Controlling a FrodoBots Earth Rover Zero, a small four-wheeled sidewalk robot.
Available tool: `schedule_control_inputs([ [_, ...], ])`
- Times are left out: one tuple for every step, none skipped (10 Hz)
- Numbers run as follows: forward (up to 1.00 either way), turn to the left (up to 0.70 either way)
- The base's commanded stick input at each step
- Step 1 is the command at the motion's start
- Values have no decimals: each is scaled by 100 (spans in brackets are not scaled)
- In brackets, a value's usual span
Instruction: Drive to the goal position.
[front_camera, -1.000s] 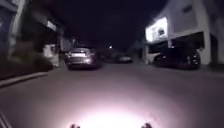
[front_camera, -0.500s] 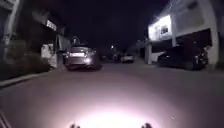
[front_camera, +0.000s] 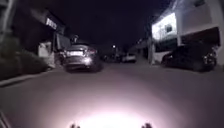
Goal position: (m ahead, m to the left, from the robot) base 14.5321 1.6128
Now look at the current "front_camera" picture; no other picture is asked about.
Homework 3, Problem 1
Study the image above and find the white car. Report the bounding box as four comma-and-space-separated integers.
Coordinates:
121, 53, 138, 64

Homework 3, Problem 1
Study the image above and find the grey asphalt road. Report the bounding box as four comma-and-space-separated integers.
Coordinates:
0, 59, 224, 128

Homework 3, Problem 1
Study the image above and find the grey car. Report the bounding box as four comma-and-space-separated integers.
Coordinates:
61, 42, 104, 73

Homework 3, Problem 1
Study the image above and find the robot's own part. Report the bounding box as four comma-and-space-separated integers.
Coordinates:
141, 122, 154, 128
69, 122, 81, 128

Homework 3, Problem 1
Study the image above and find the black car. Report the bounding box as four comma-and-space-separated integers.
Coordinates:
160, 43, 218, 73

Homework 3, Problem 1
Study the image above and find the dark building with sign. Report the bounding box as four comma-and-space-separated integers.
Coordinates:
9, 3, 73, 68

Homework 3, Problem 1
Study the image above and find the kerb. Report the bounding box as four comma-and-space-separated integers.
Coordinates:
0, 68, 63, 88

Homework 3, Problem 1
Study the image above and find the white building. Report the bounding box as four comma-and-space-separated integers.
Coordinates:
146, 0, 224, 68

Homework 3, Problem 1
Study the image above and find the hedge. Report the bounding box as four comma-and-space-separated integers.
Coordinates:
0, 36, 49, 81

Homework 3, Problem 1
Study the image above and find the pole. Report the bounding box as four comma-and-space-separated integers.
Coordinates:
0, 0, 16, 43

